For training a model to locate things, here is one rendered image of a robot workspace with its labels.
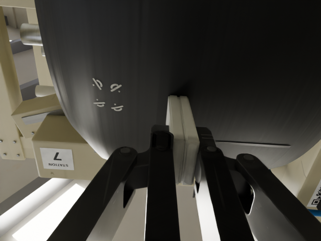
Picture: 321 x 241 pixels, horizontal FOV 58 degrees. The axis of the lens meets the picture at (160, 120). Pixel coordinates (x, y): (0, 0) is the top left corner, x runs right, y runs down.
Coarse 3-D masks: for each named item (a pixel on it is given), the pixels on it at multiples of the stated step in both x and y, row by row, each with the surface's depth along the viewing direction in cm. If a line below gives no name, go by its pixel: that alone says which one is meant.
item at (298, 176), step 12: (300, 156) 54; (312, 156) 50; (276, 168) 64; (288, 168) 59; (300, 168) 54; (312, 168) 51; (288, 180) 59; (300, 180) 54; (312, 180) 52; (300, 192) 54; (312, 192) 54
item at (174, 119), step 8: (168, 96) 22; (176, 96) 21; (168, 104) 21; (176, 104) 20; (168, 112) 20; (176, 112) 19; (168, 120) 20; (176, 120) 18; (176, 128) 17; (176, 136) 16; (184, 136) 16; (176, 144) 16; (184, 144) 16; (176, 152) 16; (176, 160) 16; (176, 168) 16; (176, 176) 16; (176, 184) 17
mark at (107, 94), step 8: (88, 72) 21; (88, 80) 21; (96, 80) 21; (104, 80) 21; (112, 80) 21; (120, 80) 21; (96, 88) 22; (104, 88) 22; (112, 88) 21; (120, 88) 21; (96, 96) 22; (104, 96) 22; (112, 96) 22; (120, 96) 22; (96, 104) 23; (104, 104) 23; (112, 104) 22; (120, 104) 22; (112, 112) 23; (120, 112) 23
